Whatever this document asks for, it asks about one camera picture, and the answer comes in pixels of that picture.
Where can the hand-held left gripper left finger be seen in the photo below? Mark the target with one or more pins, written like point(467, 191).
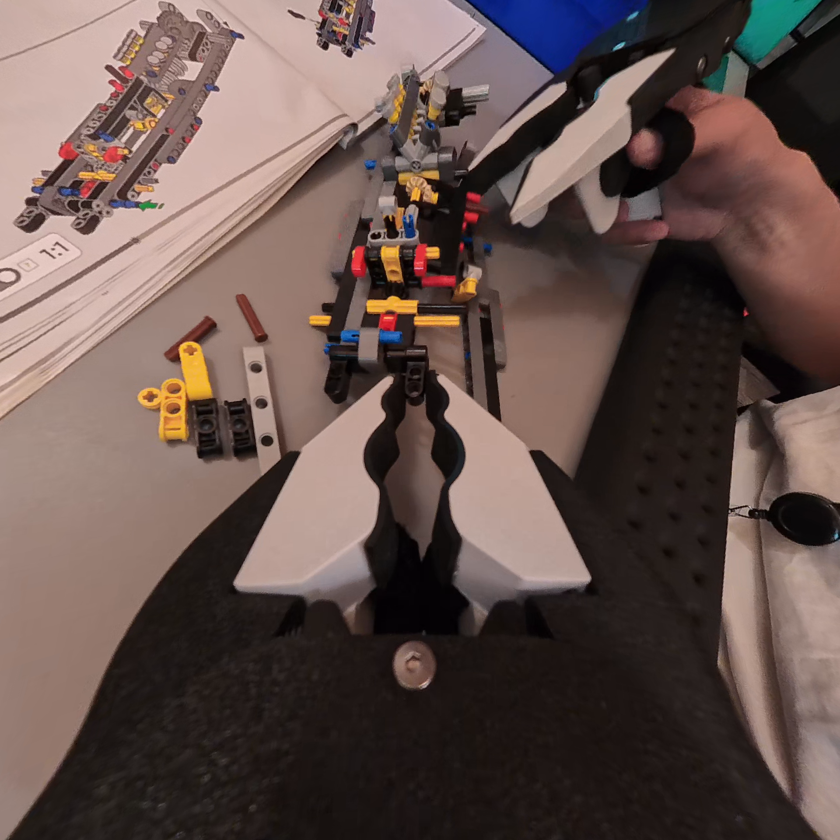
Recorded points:
point(315, 512)

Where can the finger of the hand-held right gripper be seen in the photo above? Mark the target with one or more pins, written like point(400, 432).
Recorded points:
point(590, 138)
point(518, 128)

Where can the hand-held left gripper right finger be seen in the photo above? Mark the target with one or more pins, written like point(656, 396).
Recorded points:
point(512, 518)

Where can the lego vehicle chassis assembly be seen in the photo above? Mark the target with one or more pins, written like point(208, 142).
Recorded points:
point(394, 256)

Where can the person's right forearm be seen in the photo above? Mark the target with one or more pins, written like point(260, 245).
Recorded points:
point(800, 282)

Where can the black lego connector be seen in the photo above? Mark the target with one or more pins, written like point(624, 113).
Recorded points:
point(208, 428)
point(241, 426)

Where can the light grey lego beam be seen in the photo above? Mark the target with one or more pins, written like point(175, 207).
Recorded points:
point(261, 400)

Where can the yellow lego two-hole connector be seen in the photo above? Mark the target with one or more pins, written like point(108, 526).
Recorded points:
point(174, 412)

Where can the yellow lego thin beam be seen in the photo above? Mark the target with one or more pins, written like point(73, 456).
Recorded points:
point(195, 371)

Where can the small yellow lego bush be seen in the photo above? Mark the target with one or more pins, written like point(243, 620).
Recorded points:
point(150, 397)

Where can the brown lego axle pin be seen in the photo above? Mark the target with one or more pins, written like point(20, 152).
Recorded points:
point(190, 338)
point(252, 317)

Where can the lego instruction booklet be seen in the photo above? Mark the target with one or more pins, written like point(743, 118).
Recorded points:
point(262, 98)

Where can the person's right hand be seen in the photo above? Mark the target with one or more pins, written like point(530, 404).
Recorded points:
point(741, 170)

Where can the teal panel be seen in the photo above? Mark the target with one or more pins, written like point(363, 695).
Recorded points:
point(774, 26)

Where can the blue flat panel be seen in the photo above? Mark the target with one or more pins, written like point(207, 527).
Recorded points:
point(551, 29)

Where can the black perforated pad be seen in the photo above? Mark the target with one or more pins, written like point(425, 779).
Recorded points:
point(663, 407)

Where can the black badge reel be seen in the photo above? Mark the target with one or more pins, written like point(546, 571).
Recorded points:
point(804, 518)

